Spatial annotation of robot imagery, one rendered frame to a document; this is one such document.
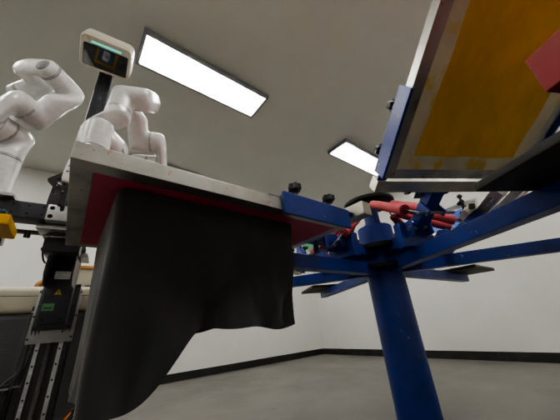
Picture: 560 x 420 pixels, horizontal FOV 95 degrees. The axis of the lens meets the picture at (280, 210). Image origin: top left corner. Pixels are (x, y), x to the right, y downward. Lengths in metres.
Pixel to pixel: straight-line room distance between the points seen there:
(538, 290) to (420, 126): 3.93
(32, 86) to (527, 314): 5.11
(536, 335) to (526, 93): 3.88
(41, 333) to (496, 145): 1.99
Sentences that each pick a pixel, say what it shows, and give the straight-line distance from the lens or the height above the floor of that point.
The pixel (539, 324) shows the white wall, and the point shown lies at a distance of 4.75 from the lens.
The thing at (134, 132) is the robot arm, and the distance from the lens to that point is 1.36.
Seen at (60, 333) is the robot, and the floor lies 0.69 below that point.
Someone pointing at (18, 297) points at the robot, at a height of 0.86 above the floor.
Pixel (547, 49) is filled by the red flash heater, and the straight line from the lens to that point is 0.76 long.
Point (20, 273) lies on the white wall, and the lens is 4.72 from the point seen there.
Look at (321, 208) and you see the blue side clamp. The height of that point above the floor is 0.98.
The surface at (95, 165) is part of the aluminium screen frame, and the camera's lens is 0.60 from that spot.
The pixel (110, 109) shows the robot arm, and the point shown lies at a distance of 1.12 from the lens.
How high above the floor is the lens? 0.65
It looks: 24 degrees up
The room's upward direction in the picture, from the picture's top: 5 degrees counter-clockwise
